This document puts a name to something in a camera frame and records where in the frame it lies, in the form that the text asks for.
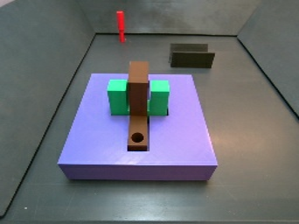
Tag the red peg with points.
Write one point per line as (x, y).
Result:
(120, 19)

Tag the green U-shaped block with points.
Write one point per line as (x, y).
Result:
(157, 101)

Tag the purple base board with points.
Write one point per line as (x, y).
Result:
(181, 153)

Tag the black angle bracket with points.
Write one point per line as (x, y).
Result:
(191, 55)

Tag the brown L-shaped block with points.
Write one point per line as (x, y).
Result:
(136, 96)

